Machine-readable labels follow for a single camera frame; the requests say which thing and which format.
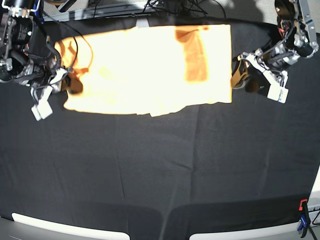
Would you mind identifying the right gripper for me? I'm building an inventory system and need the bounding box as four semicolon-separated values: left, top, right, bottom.
23;53;56;121

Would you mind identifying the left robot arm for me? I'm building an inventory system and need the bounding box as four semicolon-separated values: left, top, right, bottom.
230;0;319;104

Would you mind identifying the red black clamp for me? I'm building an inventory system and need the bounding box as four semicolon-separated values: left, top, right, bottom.
297;198;311;239

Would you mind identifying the black tablecloth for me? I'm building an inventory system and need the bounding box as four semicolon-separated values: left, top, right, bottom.
0;53;320;240

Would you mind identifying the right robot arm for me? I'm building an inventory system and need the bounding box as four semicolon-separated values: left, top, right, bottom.
0;0;71;121

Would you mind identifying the black cable bundle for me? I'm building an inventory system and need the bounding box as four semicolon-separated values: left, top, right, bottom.
87;0;226;18

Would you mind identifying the grey table clip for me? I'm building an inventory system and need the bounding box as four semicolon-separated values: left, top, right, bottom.
135;16;150;28

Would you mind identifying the yellow t-shirt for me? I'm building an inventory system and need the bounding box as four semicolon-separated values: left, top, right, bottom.
55;24;232;117

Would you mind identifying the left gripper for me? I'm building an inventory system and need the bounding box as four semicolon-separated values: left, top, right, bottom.
237;44;301;103

